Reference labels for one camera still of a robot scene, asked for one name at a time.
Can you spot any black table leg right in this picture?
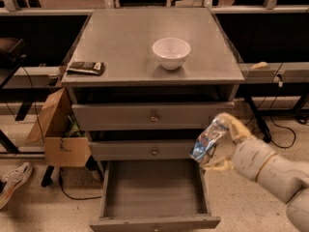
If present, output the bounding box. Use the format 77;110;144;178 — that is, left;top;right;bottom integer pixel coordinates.
244;96;271;143

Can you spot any yellow foam piece on rail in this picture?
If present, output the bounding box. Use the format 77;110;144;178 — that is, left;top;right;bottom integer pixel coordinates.
251;61;267;70

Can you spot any grey top drawer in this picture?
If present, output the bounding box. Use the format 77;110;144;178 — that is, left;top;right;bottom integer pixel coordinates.
72;101;235;131

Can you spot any black floor cable right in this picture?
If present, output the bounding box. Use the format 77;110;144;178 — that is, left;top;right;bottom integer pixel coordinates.
244;61;297;149

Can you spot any black floor cable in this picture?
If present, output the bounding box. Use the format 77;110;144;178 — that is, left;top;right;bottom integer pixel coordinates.
244;61;297;149
58;167;103;201

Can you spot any white ceramic bowl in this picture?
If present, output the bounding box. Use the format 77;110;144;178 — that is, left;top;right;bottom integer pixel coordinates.
153;38;191;70

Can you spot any dark snack bar packet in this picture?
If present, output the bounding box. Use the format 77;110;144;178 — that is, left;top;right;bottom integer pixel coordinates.
67;61;105;76

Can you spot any grey open bottom drawer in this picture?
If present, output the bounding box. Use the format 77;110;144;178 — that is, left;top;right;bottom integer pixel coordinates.
90;159;220;232

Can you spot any black floor cable left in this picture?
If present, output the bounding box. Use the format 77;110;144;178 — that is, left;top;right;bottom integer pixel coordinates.
58;167;103;201

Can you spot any brown cardboard box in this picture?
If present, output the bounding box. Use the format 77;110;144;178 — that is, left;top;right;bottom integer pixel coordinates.
25;88;91;167

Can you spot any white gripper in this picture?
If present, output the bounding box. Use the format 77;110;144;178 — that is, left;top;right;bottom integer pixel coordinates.
203;112;276;181

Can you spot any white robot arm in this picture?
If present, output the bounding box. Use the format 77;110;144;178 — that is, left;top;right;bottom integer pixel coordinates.
199;112;309;232

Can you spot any white running shoe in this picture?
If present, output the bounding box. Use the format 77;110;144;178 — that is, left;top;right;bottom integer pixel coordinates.
0;162;33;210

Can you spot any grey middle drawer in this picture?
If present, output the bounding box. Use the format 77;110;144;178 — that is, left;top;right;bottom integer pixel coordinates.
89;139;195;160

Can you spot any grey wooden drawer cabinet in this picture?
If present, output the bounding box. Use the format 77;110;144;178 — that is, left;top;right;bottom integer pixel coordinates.
60;7;245;166

